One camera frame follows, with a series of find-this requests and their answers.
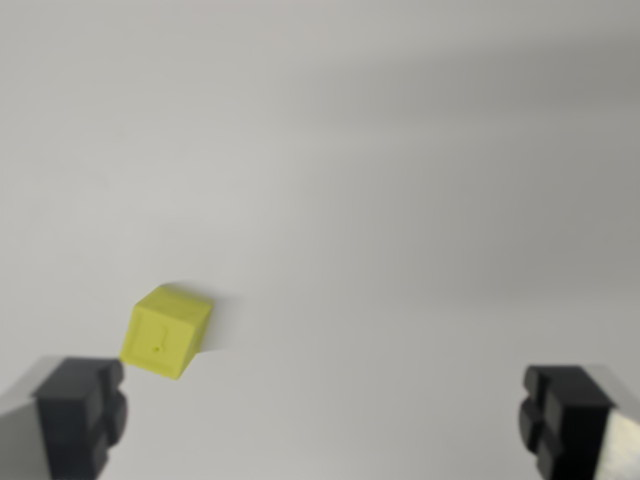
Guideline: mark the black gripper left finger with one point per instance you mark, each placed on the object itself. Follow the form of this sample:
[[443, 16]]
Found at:
[[70, 420]]

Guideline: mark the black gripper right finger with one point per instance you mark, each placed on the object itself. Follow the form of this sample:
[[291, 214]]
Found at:
[[575, 425]]

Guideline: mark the yellow cube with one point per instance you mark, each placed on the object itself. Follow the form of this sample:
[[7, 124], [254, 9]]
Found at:
[[162, 332]]

